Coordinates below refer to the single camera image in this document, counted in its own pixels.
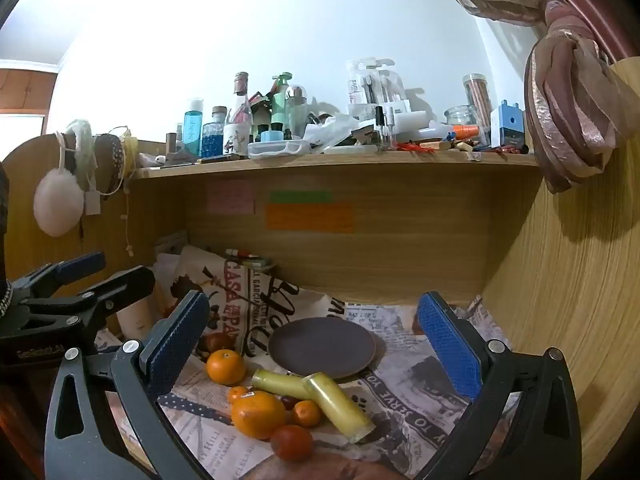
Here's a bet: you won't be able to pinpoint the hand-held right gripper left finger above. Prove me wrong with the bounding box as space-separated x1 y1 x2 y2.
44 289 211 480

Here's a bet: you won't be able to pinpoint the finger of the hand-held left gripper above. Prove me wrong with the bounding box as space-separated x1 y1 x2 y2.
12 252 107 302
24 266 157 328

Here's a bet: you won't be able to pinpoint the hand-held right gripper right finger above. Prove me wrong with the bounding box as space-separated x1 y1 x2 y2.
416 290 583 480

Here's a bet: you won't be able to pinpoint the medium orange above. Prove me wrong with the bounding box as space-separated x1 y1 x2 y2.
206 349 247 387

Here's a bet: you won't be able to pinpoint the thin sugarcane piece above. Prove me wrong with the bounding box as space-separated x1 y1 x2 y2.
251 369 321 401

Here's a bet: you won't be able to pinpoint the large orange with sticker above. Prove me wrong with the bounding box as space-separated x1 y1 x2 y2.
231 390 287 441

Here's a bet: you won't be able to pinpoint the thick sugarcane piece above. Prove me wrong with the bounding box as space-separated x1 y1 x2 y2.
302 373 377 444

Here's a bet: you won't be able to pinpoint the dark round plate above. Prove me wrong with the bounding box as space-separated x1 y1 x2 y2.
268 317 377 380

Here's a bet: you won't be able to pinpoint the beige paper cup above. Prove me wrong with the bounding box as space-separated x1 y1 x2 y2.
117 296 156 341

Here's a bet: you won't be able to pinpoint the white paper stack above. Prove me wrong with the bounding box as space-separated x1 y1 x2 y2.
152 230 191 291

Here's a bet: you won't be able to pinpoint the white powder puff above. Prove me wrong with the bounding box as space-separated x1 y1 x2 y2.
33 167 85 237

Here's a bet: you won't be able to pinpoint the newspaper print tablecloth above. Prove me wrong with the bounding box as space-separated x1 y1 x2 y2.
95 280 521 480

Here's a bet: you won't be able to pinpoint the printed canvas bag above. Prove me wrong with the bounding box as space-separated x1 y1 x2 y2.
167 245 346 358

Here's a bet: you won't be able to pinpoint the red white tube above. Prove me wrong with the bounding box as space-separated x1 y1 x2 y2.
225 247 273 268

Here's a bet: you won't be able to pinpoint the beaded dark headband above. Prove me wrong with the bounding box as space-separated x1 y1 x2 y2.
92 132 126 196

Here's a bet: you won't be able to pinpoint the white fluffy scrunchie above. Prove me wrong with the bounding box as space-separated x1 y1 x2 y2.
65 120 98 181

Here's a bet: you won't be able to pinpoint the pink sticky note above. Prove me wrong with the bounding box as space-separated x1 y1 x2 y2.
207 180 256 215

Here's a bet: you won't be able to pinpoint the orange sticky note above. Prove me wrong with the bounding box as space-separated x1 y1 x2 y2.
265 203 353 233

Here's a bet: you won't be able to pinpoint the blue liquid bottle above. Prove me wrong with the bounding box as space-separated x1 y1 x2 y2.
182 98 205 156

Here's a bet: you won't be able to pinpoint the blue bead jar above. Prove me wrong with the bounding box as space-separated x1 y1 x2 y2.
202 106 228 158

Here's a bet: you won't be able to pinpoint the green sticky note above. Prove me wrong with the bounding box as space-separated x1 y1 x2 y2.
270 190 332 204

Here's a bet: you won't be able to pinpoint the corked glass bottle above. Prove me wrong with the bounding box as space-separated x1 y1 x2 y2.
223 72 252 158

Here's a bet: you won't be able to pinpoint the white plastic tray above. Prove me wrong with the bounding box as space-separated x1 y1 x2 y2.
247 139 313 160

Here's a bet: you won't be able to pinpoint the wooden shelf board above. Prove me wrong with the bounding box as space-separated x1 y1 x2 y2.
132 150 541 181

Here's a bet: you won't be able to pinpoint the blue white box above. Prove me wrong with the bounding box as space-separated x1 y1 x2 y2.
490 102 526 150

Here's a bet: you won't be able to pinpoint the white flat box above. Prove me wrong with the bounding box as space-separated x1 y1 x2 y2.
387 110 431 141

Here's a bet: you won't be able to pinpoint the round glass jar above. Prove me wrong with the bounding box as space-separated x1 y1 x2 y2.
444 105 478 138

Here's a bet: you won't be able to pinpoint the green pump bottle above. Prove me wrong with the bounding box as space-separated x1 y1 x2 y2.
270 72 296 136

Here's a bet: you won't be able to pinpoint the white plastic bag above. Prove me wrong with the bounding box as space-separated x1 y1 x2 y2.
302 112 361 153

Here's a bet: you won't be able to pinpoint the clear dome cap bottle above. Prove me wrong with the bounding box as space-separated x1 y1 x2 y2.
285 85 308 138

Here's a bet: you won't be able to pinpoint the tall clear tube jar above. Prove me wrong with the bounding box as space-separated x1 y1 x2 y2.
462 74 493 133

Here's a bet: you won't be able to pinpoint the pink sheer curtain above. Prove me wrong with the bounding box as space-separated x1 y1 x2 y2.
415 0 640 195

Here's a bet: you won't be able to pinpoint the clear brush blister packs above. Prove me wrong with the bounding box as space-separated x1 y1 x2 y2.
346 57 406 116

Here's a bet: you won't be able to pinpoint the thin beaded string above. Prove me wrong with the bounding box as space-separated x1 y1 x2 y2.
122 212 136 261

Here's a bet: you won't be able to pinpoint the wooden wall cabinet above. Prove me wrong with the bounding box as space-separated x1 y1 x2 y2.
0 60 58 116

